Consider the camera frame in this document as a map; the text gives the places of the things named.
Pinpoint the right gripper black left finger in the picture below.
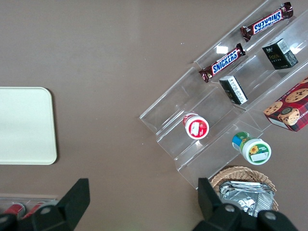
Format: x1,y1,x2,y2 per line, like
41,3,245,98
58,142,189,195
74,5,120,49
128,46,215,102
30,178,91,231

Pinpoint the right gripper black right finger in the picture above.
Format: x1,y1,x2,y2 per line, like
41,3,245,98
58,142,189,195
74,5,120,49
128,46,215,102
192,177,244,231

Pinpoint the light wicker basket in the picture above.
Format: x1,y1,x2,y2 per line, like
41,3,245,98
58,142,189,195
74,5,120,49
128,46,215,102
209,165,278,213

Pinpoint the cream plastic tray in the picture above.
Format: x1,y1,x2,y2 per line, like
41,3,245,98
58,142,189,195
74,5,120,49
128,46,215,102
0,87,58,166

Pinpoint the silver foil package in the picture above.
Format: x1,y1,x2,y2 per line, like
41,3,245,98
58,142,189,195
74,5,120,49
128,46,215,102
218,180,275,218

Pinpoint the red cola bottle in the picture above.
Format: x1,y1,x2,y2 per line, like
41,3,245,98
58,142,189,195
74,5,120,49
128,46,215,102
3,202,25,215
23,201,46,218

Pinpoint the clear acrylic bottle rack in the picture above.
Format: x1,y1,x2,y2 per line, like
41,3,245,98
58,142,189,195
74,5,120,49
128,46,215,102
0,193,59,218

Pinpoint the green lid yoghurt cup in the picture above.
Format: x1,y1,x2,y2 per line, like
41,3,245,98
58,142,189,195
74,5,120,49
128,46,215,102
231,131,272,167

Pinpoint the red lid yoghurt cup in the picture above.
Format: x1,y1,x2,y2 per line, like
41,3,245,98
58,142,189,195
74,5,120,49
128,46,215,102
182,112,209,140

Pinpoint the clear acrylic stepped stand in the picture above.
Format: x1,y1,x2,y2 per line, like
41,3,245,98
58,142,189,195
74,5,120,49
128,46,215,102
139,66,265,191
193,0,308,132

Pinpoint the small black box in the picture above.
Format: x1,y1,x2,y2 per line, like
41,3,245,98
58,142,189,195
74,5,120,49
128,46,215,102
261,38,299,70
218,75,248,106

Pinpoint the red cookie box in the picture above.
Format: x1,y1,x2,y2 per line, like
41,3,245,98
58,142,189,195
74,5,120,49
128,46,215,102
263,76,308,132

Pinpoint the Snickers chocolate bar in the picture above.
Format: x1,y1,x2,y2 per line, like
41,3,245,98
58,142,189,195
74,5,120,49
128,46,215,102
240,2,295,43
198,43,246,83

